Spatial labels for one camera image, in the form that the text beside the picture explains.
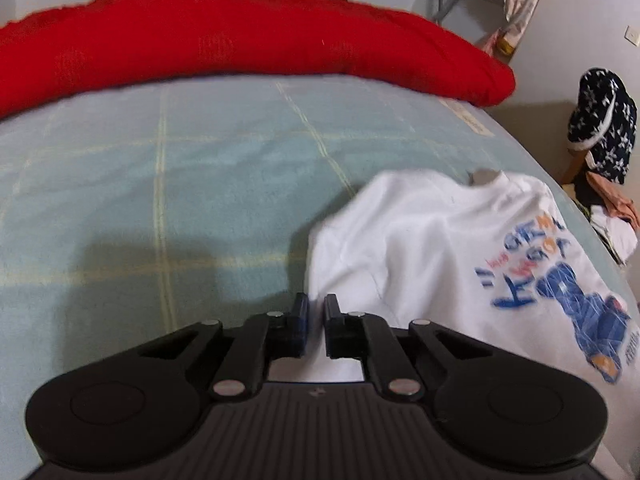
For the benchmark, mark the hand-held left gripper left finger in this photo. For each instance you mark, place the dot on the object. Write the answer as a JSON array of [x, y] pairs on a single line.
[[300, 322]]

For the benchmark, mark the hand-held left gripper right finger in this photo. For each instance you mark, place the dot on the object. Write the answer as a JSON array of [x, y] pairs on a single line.
[[332, 325]]

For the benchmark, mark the white printed long-sleeve shirt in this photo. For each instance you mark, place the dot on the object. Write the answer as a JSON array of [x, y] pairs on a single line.
[[425, 240]]

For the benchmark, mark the white clothes pile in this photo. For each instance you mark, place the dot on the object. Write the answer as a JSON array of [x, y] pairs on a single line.
[[617, 237]]

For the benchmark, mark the light blue checked bed sheet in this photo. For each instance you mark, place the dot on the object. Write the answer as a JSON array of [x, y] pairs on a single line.
[[150, 185]]

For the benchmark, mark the rolled red quilt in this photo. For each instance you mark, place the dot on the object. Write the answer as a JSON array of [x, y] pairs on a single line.
[[225, 40]]

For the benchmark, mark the dark star-patterned garment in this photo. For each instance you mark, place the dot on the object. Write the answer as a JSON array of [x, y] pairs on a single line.
[[602, 120]]

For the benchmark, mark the wall socket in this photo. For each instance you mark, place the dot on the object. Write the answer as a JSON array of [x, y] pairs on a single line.
[[632, 35]]

